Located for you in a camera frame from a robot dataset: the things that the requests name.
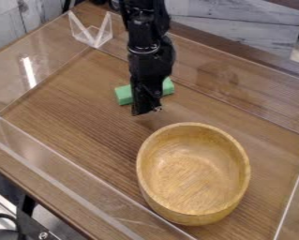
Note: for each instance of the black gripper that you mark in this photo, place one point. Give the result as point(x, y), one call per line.
point(150, 68)

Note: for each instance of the clear acrylic tray wall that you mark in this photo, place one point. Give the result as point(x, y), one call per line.
point(92, 206)

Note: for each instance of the black metal table frame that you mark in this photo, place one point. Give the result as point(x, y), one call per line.
point(31, 230)

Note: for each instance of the green rectangular block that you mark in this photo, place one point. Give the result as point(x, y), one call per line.
point(124, 96)

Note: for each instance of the brown wooden bowl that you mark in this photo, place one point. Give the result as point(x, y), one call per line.
point(193, 171)

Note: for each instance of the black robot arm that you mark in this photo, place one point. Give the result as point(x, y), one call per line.
point(147, 24)

